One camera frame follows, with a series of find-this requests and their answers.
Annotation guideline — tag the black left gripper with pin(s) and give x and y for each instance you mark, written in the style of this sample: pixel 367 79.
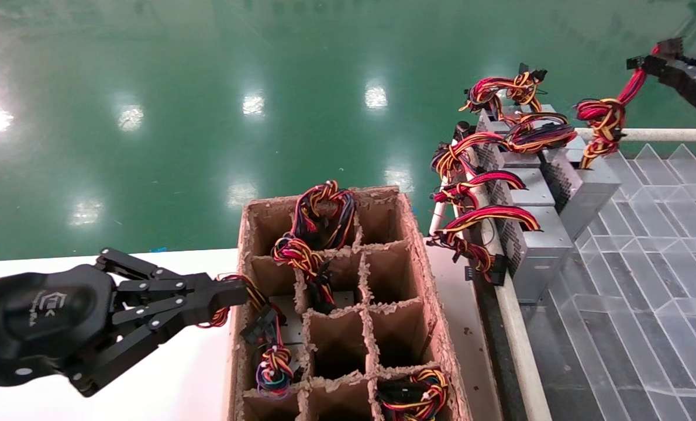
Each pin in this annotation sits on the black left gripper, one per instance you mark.
pixel 38 327

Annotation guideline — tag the clear ridged plastic sheet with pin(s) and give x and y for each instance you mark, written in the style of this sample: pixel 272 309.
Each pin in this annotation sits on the clear ridged plastic sheet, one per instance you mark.
pixel 646 292

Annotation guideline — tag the brown cardboard divider box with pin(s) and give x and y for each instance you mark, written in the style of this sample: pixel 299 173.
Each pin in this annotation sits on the brown cardboard divider box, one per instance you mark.
pixel 395 327

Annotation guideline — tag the small black knob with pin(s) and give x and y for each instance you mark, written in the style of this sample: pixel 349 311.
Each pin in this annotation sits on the small black knob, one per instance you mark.
pixel 462 130

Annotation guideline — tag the white horizontal rail tube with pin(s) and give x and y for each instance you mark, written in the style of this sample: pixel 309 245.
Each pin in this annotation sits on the white horizontal rail tube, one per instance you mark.
pixel 664 135

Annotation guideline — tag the white conveyor side rail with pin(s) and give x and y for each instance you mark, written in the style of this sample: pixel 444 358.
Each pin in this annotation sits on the white conveyor side rail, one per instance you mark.
pixel 523 351

